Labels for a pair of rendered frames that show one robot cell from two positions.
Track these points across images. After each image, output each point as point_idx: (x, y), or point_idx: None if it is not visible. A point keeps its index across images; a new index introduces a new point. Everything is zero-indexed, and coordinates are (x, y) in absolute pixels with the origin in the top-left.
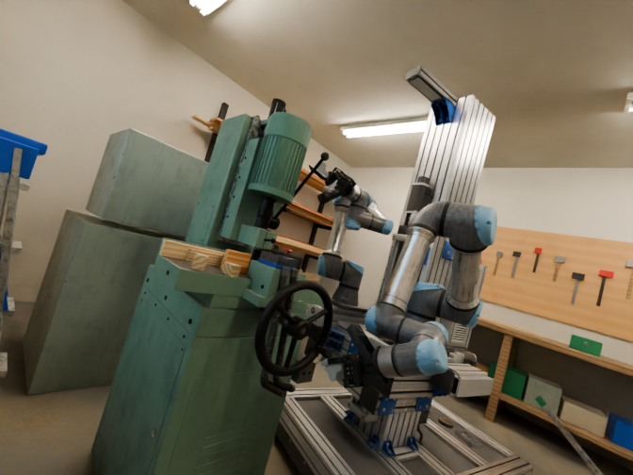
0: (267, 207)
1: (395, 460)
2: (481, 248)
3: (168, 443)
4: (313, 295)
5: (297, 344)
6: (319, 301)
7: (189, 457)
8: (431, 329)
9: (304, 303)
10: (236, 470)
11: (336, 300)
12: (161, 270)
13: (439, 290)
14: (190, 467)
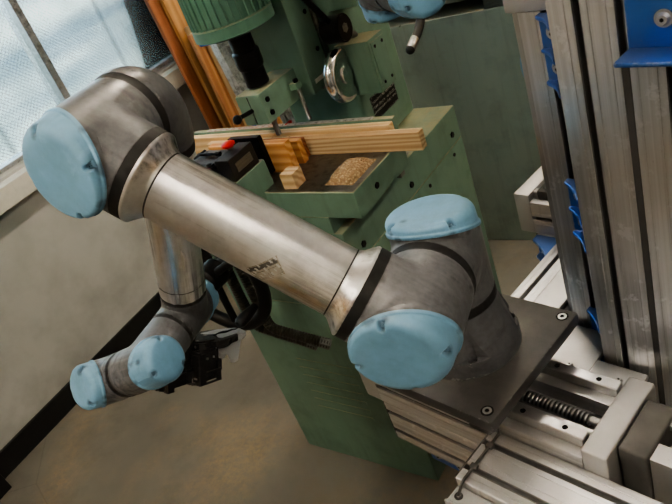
0: (233, 54)
1: None
2: (111, 214)
3: (262, 347)
4: (326, 203)
5: None
6: (348, 211)
7: (293, 369)
8: (126, 350)
9: (318, 216)
10: (364, 410)
11: None
12: None
13: (395, 245)
14: (301, 379)
